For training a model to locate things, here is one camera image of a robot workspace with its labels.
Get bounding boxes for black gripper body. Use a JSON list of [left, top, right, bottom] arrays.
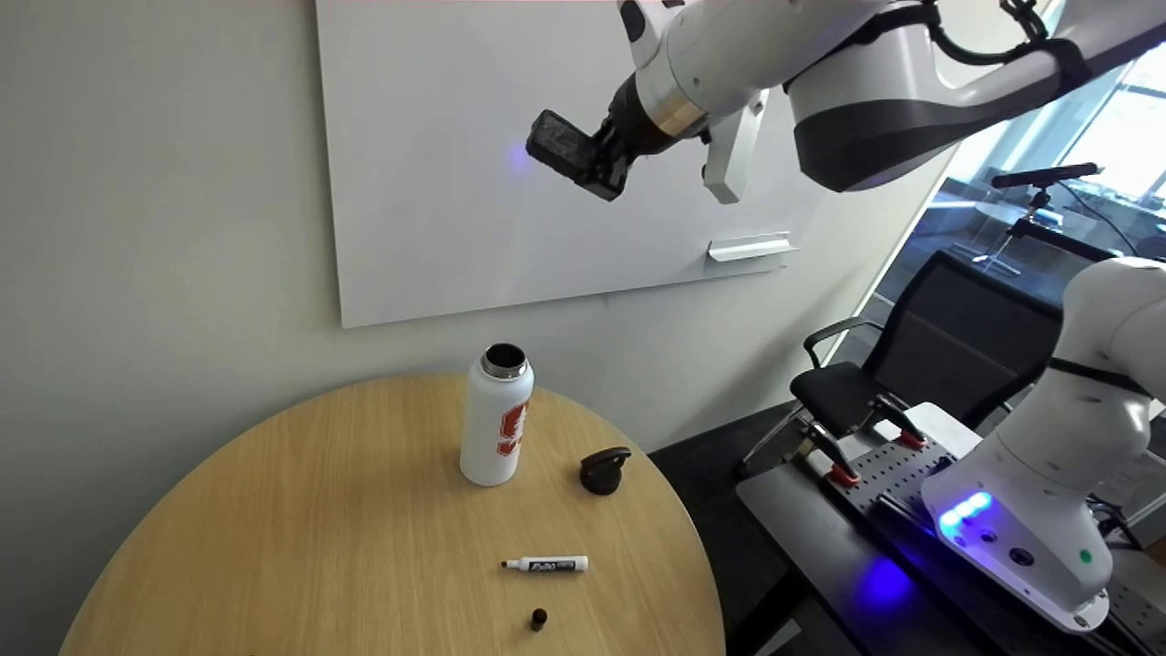
[[609, 70, 683, 160]]

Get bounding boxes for white whiteboard tray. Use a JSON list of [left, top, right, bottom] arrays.
[[702, 232, 796, 270]]

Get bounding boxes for white whiteboard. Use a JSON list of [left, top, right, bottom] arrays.
[[308, 0, 852, 334]]

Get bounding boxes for white bottle with red logo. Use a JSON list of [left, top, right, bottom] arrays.
[[455, 338, 540, 492]]

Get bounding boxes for black bottle cap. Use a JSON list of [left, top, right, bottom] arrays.
[[575, 443, 636, 500]]

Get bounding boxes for red clamp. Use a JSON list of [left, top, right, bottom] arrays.
[[867, 404, 932, 457], [793, 430, 858, 492]]

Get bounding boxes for black office chair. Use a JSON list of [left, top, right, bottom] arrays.
[[787, 248, 1079, 460]]

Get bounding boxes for white dry erase marker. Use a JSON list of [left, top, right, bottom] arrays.
[[496, 550, 595, 581]]

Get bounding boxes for white perforated plate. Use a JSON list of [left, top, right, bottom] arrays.
[[833, 397, 994, 523]]

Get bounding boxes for black robot platform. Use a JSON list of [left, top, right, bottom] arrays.
[[731, 460, 1166, 656]]

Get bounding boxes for round wooden table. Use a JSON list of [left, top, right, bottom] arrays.
[[57, 367, 728, 656]]

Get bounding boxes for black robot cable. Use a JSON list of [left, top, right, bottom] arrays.
[[914, 0, 1166, 70]]

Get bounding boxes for black camera on stand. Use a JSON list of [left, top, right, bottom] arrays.
[[968, 155, 1102, 270]]

